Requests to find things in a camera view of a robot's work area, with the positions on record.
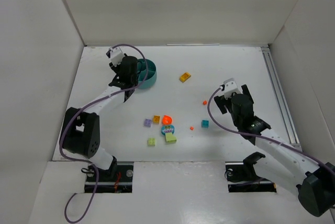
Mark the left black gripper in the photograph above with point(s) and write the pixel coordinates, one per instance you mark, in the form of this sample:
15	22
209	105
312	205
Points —
115	67

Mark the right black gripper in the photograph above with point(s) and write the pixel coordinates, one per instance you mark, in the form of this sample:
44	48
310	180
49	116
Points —
223	104

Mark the light purple square lego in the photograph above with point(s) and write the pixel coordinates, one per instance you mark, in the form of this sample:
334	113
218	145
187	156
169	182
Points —
147	122

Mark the yellow square lego brick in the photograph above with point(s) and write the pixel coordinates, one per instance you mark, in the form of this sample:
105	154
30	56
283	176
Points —
156	119

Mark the orange round lego piece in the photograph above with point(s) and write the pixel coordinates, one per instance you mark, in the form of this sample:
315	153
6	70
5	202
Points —
167	120

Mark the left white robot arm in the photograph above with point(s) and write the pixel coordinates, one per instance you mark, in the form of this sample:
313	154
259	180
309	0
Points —
81	132

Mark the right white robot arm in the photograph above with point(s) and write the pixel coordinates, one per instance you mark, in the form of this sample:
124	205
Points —
305	176

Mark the teal round divided container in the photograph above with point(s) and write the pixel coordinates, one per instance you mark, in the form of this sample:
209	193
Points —
146	73

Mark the teal lego brick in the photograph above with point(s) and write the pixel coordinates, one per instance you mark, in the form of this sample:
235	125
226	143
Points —
204	123

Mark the teal monster face lego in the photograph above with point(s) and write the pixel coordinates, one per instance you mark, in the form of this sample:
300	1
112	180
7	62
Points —
166	129

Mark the light green square lego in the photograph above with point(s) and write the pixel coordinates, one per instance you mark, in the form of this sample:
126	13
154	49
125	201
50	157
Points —
151	142

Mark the light green sloped lego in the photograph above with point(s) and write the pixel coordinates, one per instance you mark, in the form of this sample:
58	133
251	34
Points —
170	138

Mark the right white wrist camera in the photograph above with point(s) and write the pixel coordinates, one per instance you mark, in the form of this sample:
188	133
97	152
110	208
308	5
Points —
229	88

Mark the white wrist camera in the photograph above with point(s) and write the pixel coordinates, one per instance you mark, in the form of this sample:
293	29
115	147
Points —
115	55
229	88

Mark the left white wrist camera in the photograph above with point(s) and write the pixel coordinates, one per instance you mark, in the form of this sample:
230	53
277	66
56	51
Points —
115	55

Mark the aluminium rail right edge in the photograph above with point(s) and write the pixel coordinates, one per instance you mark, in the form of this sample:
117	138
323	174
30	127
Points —
280	98

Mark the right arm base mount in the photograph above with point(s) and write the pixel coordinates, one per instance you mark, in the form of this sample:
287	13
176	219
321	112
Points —
241	176

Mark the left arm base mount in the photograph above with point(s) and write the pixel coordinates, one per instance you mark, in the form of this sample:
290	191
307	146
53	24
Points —
117	180

